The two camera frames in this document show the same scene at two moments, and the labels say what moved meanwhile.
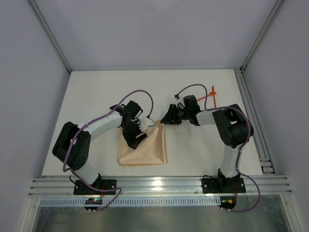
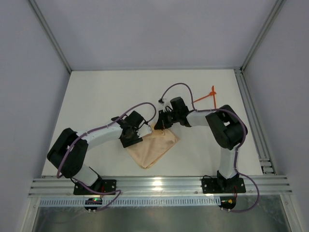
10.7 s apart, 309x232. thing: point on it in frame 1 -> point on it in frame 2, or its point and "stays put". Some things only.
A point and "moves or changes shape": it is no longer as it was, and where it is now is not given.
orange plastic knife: [213, 90] stays put
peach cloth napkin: [152, 151] moves or changes shape
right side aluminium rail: [264, 153] stays put
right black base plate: [216, 185] stays put
